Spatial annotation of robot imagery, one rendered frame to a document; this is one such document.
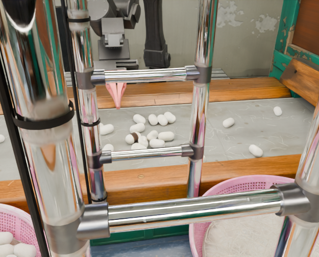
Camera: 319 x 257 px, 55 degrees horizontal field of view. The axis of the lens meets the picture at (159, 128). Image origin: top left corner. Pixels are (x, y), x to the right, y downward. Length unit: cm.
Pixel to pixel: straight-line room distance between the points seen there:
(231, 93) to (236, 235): 50
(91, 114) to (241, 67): 263
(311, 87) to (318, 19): 19
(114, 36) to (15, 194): 33
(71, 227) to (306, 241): 15
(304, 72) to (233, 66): 212
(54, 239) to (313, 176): 15
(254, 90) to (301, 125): 19
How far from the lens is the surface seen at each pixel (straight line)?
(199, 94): 41
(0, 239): 51
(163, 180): 52
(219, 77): 128
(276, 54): 105
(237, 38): 288
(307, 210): 21
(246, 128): 75
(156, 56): 105
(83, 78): 38
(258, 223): 52
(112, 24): 64
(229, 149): 66
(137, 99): 83
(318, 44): 91
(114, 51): 68
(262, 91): 93
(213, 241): 48
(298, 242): 23
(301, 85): 84
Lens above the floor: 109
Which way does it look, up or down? 29 degrees down
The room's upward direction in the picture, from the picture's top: 1 degrees clockwise
